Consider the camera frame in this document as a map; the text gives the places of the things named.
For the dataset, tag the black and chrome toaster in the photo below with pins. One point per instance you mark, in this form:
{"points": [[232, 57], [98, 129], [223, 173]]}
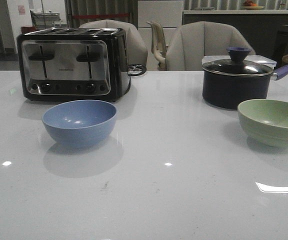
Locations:
{"points": [[66, 64]]}

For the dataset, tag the glass pot lid blue knob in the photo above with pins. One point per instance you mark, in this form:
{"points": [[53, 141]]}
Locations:
{"points": [[236, 65]]}

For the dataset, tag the white cabinet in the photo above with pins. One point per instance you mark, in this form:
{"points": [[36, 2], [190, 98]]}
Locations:
{"points": [[167, 13]]}

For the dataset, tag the beige chair left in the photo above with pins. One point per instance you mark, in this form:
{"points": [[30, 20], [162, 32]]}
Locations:
{"points": [[136, 48]]}

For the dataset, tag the blue bowl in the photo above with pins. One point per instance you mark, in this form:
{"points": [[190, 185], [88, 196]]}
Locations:
{"points": [[80, 123]]}

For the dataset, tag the metal cart background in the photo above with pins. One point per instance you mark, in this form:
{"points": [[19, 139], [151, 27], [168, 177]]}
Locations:
{"points": [[47, 19]]}

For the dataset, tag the fruit plate on counter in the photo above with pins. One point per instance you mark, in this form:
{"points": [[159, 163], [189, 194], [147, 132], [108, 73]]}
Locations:
{"points": [[251, 5]]}

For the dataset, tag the dark blue saucepan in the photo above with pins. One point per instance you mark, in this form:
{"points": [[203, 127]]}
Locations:
{"points": [[229, 91]]}

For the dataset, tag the beige chair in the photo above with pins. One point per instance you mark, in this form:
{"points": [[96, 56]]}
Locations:
{"points": [[136, 48], [191, 42]]}

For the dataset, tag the green bowl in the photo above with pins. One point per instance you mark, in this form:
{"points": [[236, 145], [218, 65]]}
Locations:
{"points": [[265, 120]]}

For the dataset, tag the cream office chair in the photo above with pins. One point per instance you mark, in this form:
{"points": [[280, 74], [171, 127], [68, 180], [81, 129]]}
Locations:
{"points": [[158, 45]]}

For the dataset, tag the beige chair right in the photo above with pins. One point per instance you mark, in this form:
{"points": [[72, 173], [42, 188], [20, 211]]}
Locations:
{"points": [[191, 42]]}

